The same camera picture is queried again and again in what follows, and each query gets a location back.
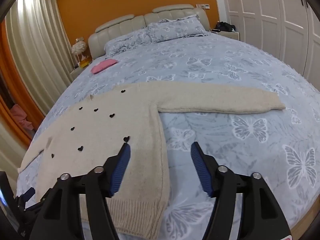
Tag butterfly print bed cover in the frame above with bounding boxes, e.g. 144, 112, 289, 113
17, 34, 319, 239

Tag butterfly print pillow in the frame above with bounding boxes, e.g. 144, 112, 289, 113
104, 29, 151, 57
146, 14, 210, 43

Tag black bag on nightstand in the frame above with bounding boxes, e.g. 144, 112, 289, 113
214, 22, 236, 32

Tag white wardrobe doors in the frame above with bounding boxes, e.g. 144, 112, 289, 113
225, 0, 319, 88

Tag pink clothes in closet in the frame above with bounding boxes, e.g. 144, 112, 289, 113
10, 104, 34, 131

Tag beige padded headboard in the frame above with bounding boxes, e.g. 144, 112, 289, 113
88, 4, 210, 59

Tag cream knit heart sweater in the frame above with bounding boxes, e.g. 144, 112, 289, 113
20, 81, 285, 239

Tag butterfly print pillow left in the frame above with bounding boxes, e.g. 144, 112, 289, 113
104, 29, 151, 57

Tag pink folded cloth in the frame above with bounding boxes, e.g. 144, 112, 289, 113
91, 59, 118, 74

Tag cream pleated curtain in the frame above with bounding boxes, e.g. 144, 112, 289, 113
5, 0, 76, 114

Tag butterfly print pillow right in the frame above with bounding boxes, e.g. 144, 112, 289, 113
146, 14, 210, 43

